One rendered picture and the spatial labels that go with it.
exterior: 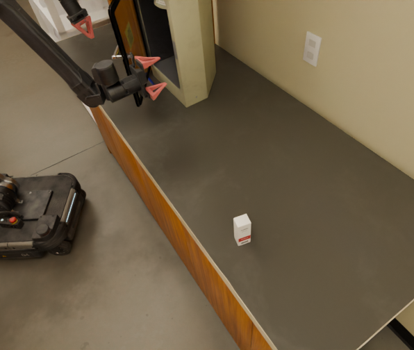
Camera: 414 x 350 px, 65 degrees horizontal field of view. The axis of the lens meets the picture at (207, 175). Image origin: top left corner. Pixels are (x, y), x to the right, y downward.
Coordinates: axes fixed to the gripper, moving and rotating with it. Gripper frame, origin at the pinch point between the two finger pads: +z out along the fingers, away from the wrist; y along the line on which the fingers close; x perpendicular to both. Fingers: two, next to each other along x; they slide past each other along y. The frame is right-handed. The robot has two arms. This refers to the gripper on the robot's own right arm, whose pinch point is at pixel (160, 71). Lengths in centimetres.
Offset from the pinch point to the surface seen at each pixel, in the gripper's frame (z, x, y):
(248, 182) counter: 7.1, -37.7, -29.5
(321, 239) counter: 11, -67, -32
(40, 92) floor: -42, 240, -105
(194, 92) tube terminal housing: 16.2, 10.5, -20.6
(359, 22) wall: 55, -34, 8
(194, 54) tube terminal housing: 18.6, 9.4, -4.4
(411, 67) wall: 55, -54, 0
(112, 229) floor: -43, 49, -117
